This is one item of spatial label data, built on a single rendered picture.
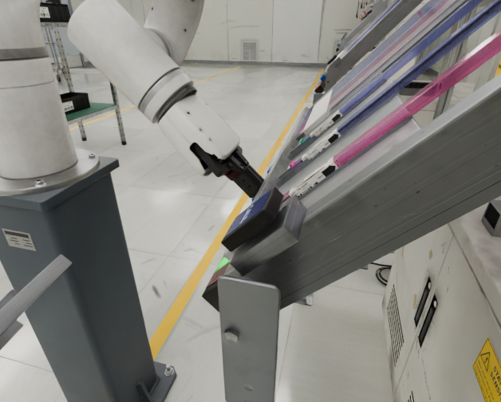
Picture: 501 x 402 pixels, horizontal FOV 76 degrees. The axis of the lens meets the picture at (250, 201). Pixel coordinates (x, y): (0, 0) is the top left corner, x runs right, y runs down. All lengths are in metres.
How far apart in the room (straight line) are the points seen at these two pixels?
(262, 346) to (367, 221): 0.13
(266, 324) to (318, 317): 0.99
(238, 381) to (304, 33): 8.91
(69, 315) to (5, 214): 0.22
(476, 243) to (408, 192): 0.40
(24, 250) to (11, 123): 0.22
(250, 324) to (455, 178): 0.18
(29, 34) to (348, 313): 1.18
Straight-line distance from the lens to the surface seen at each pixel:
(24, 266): 0.71
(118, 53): 0.48
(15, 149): 0.61
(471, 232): 0.66
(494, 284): 0.56
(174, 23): 0.56
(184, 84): 0.47
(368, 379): 1.15
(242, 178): 0.47
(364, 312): 1.32
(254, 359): 0.31
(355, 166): 0.31
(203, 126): 0.45
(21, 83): 0.59
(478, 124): 0.24
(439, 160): 0.24
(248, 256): 0.25
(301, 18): 9.10
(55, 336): 0.83
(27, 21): 0.60
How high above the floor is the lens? 0.93
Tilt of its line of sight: 29 degrees down
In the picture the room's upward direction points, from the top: straight up
